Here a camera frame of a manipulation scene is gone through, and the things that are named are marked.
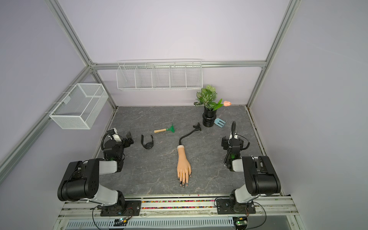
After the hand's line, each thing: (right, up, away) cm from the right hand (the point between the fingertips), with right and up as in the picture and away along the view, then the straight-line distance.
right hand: (233, 136), depth 94 cm
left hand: (-71, +2, -3) cm, 71 cm away
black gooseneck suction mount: (-23, +5, +10) cm, 25 cm away
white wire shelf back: (-50, +43, +6) cm, 66 cm away
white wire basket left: (-94, +18, -10) cm, 96 cm away
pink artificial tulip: (-6, +21, -8) cm, 23 cm away
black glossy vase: (-15, +13, +8) cm, 21 cm away
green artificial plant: (-17, +25, -5) cm, 31 cm away
